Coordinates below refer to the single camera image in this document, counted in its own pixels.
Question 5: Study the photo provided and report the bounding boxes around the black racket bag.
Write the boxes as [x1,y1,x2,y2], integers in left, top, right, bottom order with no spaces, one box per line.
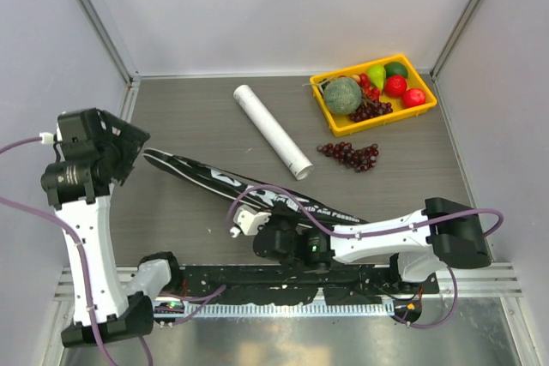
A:
[142,148,366,228]

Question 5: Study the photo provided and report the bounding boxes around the white shuttlecock tube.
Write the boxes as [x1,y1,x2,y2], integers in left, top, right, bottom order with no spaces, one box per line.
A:
[233,85,314,181]

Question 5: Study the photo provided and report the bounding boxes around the yellow plastic tray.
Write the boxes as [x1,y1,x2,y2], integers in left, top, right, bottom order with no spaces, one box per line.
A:
[309,54,437,137]

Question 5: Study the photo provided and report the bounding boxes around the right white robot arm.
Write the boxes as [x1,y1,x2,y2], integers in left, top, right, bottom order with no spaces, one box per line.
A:
[253,198,491,292]

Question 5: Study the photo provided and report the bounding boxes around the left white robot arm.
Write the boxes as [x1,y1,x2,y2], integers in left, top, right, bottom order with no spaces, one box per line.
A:
[40,108,184,348]

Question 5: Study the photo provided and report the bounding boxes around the dark red grape bunch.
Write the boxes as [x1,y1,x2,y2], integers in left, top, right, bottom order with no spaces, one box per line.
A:
[316,141,379,173]

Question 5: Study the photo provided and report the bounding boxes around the green netted melon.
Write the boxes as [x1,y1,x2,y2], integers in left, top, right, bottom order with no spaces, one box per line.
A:
[323,77,362,116]

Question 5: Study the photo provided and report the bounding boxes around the grape bunch in tray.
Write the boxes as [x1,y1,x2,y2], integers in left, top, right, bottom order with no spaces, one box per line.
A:
[348,100,393,123]

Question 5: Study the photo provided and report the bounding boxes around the red cherries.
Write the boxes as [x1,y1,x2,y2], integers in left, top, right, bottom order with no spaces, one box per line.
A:
[351,73,381,101]

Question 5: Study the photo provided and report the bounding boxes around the green pear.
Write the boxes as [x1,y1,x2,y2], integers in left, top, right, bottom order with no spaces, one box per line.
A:
[366,64,386,90]

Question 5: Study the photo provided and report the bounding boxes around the red apple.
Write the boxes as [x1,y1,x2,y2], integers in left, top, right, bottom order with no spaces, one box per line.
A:
[383,75,407,99]

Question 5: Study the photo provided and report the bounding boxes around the red pomegranate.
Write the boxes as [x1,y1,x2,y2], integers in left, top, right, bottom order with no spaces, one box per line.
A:
[401,88,426,109]

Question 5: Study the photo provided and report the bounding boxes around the green lime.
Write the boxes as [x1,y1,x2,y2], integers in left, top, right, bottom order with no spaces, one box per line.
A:
[384,62,408,79]

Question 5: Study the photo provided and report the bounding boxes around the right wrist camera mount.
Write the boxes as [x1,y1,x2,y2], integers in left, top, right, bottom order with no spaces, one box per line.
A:
[229,205,271,238]

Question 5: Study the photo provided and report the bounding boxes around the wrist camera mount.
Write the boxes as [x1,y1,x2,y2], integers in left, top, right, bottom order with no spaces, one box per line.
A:
[229,205,271,238]
[39,132,57,146]

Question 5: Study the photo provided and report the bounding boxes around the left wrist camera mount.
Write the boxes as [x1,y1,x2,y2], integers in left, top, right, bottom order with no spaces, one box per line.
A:
[39,132,57,146]

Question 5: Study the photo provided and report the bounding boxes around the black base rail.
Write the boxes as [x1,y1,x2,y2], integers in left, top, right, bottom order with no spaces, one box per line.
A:
[175,264,439,306]

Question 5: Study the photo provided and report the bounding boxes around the aluminium frame bars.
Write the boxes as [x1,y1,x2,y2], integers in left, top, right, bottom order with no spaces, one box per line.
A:
[51,0,142,88]

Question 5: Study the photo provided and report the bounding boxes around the white slotted cable duct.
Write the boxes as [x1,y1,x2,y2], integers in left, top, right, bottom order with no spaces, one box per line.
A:
[149,299,395,320]

